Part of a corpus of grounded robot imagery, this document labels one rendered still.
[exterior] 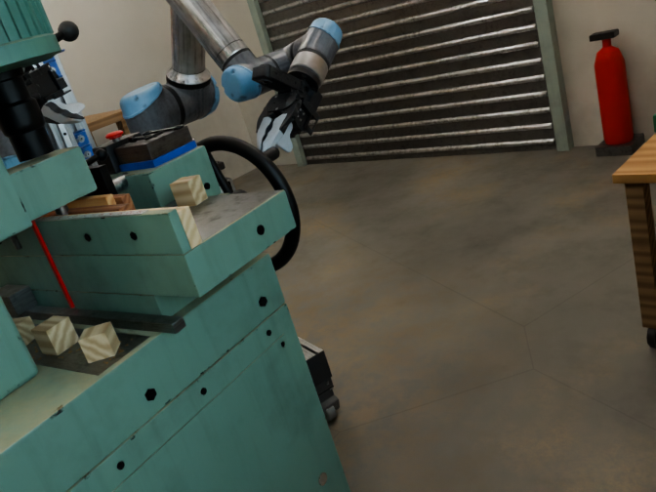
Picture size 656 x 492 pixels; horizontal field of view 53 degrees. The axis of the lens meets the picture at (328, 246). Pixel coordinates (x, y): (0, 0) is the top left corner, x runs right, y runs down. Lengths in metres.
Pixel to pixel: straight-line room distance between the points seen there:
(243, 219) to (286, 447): 0.40
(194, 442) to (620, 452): 1.08
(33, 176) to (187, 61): 0.84
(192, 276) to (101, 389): 0.17
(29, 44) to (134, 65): 4.00
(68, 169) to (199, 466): 0.46
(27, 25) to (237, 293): 0.45
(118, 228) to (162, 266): 0.08
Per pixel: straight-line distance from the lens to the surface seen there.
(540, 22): 3.73
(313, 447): 1.15
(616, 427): 1.79
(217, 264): 0.85
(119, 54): 4.92
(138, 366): 0.87
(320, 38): 1.43
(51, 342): 0.95
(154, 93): 1.74
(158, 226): 0.82
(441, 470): 1.74
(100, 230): 0.92
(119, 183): 1.11
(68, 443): 0.83
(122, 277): 0.93
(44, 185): 1.01
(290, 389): 1.08
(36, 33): 0.99
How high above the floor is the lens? 1.13
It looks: 20 degrees down
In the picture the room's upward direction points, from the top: 17 degrees counter-clockwise
